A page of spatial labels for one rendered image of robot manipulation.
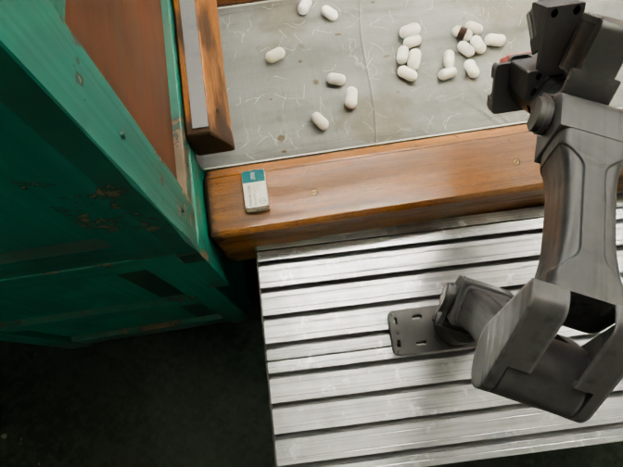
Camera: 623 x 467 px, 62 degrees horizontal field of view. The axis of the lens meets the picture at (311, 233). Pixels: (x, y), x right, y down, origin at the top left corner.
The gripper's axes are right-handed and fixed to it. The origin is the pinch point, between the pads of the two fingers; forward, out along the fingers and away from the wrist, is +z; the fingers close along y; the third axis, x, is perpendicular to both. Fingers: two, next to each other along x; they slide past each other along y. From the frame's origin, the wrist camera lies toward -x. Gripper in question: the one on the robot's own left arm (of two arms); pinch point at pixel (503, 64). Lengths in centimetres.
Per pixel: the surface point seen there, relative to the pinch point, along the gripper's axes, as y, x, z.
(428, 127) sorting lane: 8.9, 10.6, 5.6
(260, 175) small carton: 36.7, 11.0, -1.9
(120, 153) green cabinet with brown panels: 46, -8, -32
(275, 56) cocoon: 31.7, -1.0, 16.5
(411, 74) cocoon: 10.4, 3.4, 11.2
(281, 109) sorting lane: 32.1, 6.2, 10.8
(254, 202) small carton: 38.0, 13.6, -5.0
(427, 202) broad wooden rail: 12.3, 17.4, -6.0
